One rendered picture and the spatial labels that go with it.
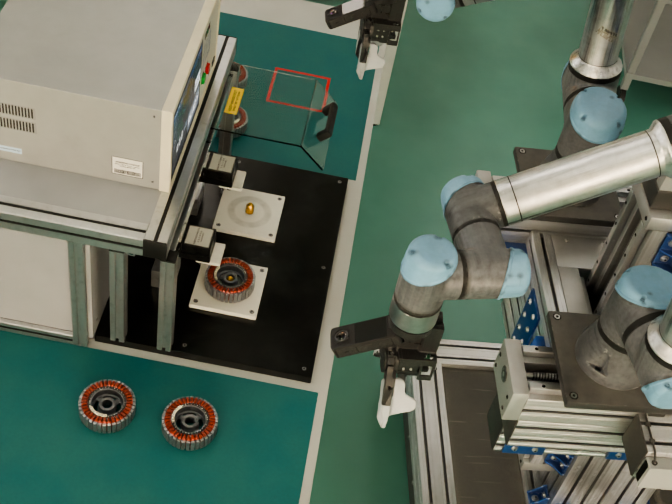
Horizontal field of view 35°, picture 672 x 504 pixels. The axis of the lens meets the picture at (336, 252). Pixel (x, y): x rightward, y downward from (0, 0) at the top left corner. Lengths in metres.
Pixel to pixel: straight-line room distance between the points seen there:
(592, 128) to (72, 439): 1.23
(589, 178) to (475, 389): 1.48
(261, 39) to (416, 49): 1.49
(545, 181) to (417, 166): 2.33
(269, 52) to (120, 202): 1.13
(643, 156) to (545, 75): 2.94
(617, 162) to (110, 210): 0.95
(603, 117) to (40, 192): 1.15
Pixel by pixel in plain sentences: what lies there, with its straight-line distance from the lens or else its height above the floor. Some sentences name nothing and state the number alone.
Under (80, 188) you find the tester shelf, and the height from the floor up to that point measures 1.11.
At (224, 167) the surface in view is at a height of 0.92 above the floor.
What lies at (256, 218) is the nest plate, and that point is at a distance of 2.53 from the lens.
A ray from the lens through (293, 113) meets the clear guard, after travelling 2.39.
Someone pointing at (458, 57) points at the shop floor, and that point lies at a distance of 4.54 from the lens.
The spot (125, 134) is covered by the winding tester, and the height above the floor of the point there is 1.24.
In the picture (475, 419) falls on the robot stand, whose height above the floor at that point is 0.21.
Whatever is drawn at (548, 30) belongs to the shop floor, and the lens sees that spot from 4.87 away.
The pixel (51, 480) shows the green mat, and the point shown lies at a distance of 2.13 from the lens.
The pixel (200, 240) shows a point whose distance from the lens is 2.28.
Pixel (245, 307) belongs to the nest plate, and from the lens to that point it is 2.34.
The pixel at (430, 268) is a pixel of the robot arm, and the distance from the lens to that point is 1.50.
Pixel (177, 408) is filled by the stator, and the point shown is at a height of 0.79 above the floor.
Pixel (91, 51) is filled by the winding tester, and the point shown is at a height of 1.32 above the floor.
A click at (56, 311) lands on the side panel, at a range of 2.26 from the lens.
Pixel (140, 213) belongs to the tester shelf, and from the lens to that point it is 2.05.
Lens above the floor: 2.58
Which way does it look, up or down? 46 degrees down
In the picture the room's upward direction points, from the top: 12 degrees clockwise
